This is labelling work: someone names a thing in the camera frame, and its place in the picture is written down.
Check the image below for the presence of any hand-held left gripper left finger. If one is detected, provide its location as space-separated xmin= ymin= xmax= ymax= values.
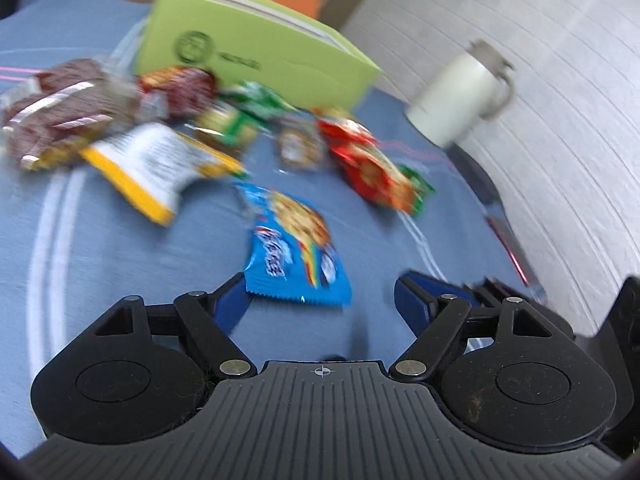
xmin=92 ymin=272 xmax=258 ymax=381

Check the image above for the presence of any dark red snack packet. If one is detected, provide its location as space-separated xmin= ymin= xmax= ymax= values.
xmin=0 ymin=85 xmax=118 ymax=172
xmin=30 ymin=57 xmax=138 ymax=111

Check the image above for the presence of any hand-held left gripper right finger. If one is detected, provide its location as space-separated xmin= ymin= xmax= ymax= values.
xmin=390 ymin=271 xmax=556 ymax=383

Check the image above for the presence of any red-brown snack packet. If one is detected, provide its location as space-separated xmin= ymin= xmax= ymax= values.
xmin=137 ymin=66 xmax=221 ymax=121

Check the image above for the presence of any blue tablecloth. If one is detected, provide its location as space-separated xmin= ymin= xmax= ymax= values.
xmin=0 ymin=0 xmax=546 ymax=461

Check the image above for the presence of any red orange snack packet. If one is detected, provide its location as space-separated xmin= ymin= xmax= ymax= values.
xmin=315 ymin=107 xmax=436 ymax=217

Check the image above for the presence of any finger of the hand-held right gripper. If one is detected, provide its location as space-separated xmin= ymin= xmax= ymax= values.
xmin=462 ymin=277 xmax=548 ymax=311

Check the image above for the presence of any green yellow snack packet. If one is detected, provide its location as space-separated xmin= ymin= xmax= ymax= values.
xmin=192 ymin=102 xmax=261 ymax=153

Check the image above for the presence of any clear cookie packet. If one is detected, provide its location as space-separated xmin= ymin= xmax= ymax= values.
xmin=277 ymin=117 xmax=326 ymax=168

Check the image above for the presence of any white insulated mug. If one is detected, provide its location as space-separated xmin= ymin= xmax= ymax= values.
xmin=404 ymin=39 xmax=516 ymax=150

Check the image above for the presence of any yellow white snack packet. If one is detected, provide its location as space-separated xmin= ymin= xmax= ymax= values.
xmin=80 ymin=122 xmax=248 ymax=226

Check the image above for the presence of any green cardboard box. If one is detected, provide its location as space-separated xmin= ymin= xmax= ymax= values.
xmin=135 ymin=0 xmax=383 ymax=111

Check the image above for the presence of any blue cookie packet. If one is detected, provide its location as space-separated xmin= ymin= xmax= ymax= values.
xmin=235 ymin=182 xmax=353 ymax=307

